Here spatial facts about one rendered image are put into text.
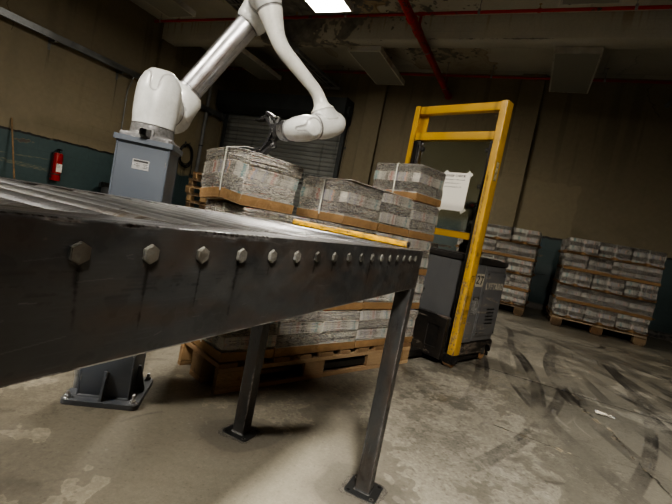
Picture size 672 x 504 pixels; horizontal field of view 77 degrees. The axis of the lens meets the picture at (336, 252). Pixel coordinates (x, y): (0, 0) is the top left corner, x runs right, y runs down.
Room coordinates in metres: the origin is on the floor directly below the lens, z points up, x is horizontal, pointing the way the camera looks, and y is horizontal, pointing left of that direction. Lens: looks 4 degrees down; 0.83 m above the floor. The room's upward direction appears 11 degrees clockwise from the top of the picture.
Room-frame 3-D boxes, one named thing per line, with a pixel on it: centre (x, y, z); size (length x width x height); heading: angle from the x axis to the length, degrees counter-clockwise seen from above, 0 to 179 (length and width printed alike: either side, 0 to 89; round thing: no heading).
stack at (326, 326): (2.32, 0.13, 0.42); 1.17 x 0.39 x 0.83; 135
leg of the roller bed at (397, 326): (1.32, -0.24, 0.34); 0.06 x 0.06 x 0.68; 66
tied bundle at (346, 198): (2.42, 0.04, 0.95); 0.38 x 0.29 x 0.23; 47
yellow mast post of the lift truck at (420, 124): (3.37, -0.46, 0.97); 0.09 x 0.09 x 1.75; 45
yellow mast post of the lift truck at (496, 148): (2.91, -0.92, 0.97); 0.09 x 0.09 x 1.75; 45
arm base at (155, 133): (1.61, 0.77, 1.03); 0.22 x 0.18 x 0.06; 12
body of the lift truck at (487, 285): (3.41, -0.95, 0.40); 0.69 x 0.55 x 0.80; 45
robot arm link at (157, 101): (1.64, 0.78, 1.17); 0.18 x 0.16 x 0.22; 10
